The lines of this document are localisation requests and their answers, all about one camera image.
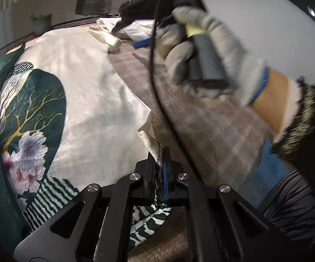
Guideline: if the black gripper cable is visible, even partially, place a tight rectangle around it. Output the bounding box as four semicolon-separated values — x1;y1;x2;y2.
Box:
149;0;205;183

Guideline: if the plaid bed blanket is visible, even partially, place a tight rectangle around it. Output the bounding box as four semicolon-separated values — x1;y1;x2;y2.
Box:
109;43;268;261

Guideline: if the right hand grey glove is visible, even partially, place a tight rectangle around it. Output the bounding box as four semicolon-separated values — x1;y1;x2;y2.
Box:
158;6;270;107

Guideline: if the potted plant in teal pot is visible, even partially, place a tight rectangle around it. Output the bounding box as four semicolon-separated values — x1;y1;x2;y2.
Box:
30;14;52;36

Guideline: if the folded white shirt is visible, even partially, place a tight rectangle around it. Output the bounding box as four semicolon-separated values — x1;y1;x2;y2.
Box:
93;17;154;42

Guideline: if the green white printed t-shirt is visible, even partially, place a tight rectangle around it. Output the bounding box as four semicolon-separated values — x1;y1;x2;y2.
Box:
0;27;161;254

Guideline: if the striped trousers leg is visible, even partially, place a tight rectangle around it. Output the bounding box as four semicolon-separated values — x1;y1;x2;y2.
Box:
258;170;315;246

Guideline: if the right forearm black sleeve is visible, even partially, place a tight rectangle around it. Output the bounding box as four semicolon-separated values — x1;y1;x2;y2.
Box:
250;69;315;181

